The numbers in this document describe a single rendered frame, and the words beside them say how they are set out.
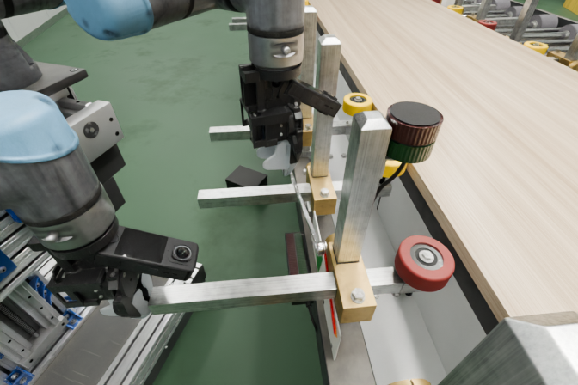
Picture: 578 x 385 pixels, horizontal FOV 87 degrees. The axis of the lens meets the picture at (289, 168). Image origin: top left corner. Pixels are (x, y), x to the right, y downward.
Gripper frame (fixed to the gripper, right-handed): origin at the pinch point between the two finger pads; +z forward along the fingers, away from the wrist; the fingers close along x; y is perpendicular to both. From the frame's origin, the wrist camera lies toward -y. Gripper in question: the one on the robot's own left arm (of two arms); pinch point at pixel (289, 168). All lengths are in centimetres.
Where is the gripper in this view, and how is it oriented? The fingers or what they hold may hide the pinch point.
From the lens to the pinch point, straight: 56.5
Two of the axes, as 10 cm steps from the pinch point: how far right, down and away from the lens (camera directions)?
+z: -0.1, 7.7, 6.4
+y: -9.3, 2.2, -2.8
